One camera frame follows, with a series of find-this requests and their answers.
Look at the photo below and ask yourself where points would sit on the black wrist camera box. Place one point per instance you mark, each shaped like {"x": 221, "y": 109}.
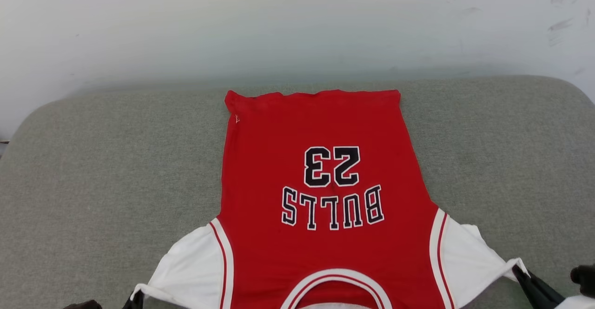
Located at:
{"x": 83, "y": 305}
{"x": 585, "y": 279}

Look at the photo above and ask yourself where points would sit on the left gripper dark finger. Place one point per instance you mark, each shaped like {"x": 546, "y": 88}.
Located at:
{"x": 135, "y": 302}

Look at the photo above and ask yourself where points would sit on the grey fabric sofa seat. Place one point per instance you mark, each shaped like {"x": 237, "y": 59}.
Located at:
{"x": 93, "y": 183}

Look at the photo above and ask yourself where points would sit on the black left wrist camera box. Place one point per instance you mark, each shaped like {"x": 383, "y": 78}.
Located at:
{"x": 83, "y": 305}

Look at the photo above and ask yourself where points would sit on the red and white basketball jersey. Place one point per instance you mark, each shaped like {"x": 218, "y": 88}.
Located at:
{"x": 325, "y": 123}

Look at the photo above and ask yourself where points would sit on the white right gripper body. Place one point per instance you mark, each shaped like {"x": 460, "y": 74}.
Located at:
{"x": 578, "y": 303}

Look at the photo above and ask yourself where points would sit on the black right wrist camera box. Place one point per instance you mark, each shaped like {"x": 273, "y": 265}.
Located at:
{"x": 585, "y": 279}

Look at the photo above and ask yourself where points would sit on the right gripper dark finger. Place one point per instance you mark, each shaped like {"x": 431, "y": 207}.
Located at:
{"x": 537, "y": 290}

